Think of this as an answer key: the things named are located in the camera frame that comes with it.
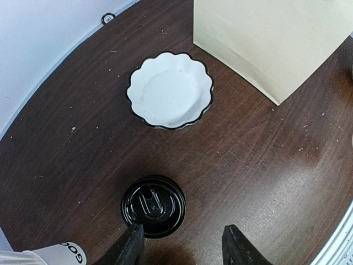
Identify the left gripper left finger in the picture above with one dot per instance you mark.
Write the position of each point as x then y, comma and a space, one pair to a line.
128, 249

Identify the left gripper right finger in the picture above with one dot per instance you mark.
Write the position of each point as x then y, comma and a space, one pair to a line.
237, 249

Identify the kraft paper takeout bag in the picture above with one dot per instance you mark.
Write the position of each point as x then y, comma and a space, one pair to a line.
274, 45

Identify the stack of black lids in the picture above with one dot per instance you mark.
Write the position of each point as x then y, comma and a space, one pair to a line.
157, 203

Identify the paper cup holding straws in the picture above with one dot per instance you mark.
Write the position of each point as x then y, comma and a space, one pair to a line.
62, 253

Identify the white scalloped dish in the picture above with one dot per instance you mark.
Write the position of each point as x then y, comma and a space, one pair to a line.
170, 91

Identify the aluminium front rail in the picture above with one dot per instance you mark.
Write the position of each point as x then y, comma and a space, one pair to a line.
338, 249

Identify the small black round wall grommet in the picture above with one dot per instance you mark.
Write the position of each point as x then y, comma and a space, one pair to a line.
107, 18

